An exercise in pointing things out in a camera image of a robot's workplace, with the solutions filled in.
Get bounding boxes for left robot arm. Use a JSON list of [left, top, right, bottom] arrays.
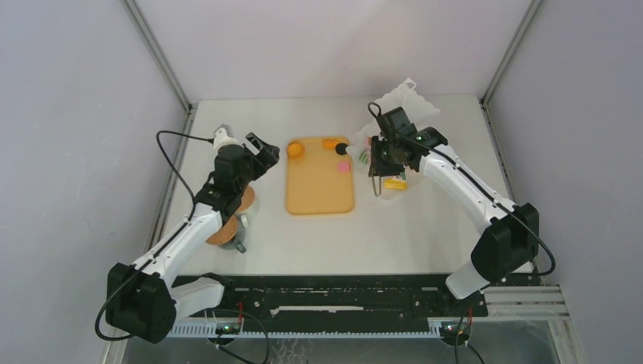
[[95, 126, 280, 344]]

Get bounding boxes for yellow serving tray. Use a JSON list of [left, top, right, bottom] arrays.
[[285, 136, 355, 216]]

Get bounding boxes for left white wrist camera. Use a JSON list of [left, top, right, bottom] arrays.
[[212, 124, 240, 152]]

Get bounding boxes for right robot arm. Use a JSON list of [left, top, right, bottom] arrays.
[[367, 102, 541, 315]]

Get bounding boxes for grey mug with rattan lid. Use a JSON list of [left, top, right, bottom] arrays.
[[206, 217, 246, 254]]

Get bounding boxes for white three tier stand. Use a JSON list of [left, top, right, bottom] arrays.
[[348, 78, 447, 200]]

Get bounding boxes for orange round tart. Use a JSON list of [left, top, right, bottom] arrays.
[[287, 141, 306, 158]]

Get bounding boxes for pink handled metal tongs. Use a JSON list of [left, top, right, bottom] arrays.
[[371, 174, 382, 197]]

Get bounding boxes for left black camera cable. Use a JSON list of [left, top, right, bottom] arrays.
[[94, 130, 217, 343]]

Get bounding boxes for green layered cake slice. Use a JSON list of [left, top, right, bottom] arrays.
[[358, 150, 371, 165]]

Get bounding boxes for black round cookie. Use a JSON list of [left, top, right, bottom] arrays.
[[334, 143, 349, 155]]

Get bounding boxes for right black camera cable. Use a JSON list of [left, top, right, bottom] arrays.
[[367, 102, 557, 364]]

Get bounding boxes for yellow cream cake slice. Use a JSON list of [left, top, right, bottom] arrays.
[[383, 173, 408, 191]]

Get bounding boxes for black camera cable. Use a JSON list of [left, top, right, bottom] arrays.
[[94, 130, 217, 343], [367, 102, 557, 364]]

